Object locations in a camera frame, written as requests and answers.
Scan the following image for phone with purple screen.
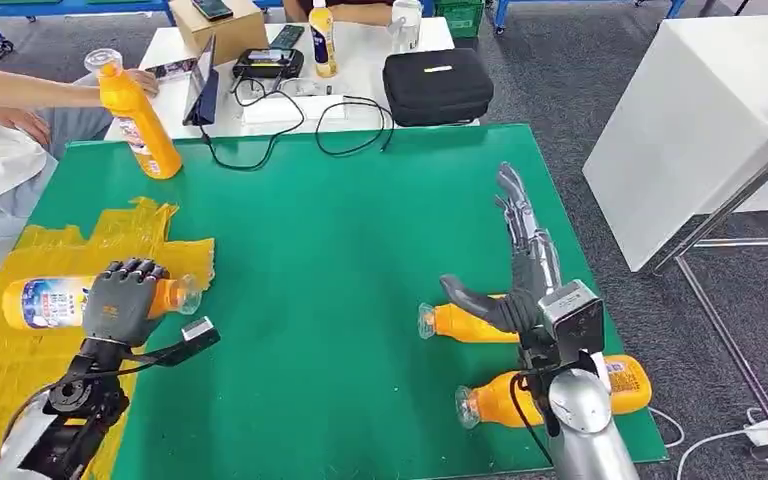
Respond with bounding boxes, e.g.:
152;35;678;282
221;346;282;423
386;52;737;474
145;57;198;83

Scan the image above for yellow plastic sheet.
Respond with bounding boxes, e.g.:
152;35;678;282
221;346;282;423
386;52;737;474
0;196;217;480

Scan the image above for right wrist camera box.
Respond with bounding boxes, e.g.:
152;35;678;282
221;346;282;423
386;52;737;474
537;279;606;363

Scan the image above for green table mat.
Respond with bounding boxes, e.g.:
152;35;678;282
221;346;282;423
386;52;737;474
22;122;670;480

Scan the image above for clear eyeglasses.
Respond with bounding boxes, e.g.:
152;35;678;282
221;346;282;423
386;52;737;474
277;76;334;98

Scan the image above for orange drink bottle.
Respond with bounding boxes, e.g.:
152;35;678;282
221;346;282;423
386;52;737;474
84;47;184;181
417;296;522;345
454;354;654;431
1;273;204;331

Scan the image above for black phone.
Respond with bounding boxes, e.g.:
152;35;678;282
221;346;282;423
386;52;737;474
190;0;235;22

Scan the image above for pale yellow drink bottle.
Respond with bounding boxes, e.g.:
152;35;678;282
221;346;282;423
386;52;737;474
307;0;340;79

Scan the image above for black zip case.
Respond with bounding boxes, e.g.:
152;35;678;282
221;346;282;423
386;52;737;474
382;47;496;128

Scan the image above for person in black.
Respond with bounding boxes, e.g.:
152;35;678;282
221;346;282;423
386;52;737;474
283;0;395;26

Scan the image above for black handheld controller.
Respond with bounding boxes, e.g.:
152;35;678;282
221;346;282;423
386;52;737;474
232;47;306;81

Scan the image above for dark laptop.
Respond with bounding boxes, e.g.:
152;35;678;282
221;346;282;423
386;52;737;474
181;34;222;128

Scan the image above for person's right hand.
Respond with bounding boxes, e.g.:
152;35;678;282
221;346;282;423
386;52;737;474
0;105;52;148

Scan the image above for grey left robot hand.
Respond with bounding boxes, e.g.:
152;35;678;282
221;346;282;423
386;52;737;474
81;258;172;350

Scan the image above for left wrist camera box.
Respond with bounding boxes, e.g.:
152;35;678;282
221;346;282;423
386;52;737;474
128;316;222;370

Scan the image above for black remote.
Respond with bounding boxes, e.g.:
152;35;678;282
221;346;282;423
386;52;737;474
269;24;307;52

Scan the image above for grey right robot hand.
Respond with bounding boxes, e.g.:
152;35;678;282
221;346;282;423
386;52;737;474
439;162;563;336

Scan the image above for white cable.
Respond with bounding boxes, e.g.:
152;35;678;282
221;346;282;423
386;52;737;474
647;405;768;480

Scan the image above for white table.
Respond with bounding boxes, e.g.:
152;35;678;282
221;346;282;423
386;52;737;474
104;16;479;142

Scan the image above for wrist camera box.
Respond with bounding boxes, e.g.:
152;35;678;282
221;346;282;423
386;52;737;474
128;316;222;370
537;279;606;363

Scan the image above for cardboard box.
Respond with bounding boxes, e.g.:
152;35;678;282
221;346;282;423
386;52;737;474
168;0;270;66

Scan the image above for looped black cable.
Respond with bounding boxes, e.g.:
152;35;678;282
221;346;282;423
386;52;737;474
313;95;397;160

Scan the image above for large white cabinet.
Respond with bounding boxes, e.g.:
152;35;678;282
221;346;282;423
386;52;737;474
581;14;768;275

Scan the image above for flat white box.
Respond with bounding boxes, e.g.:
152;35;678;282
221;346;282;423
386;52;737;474
240;94;348;126

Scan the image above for person's left hand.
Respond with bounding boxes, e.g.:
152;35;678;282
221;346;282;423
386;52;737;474
125;68;161;98

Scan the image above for long black cable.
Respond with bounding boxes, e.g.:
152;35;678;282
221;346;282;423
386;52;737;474
197;74;307;173

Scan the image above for green crate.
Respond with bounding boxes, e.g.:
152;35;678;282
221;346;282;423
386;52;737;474
433;0;487;40

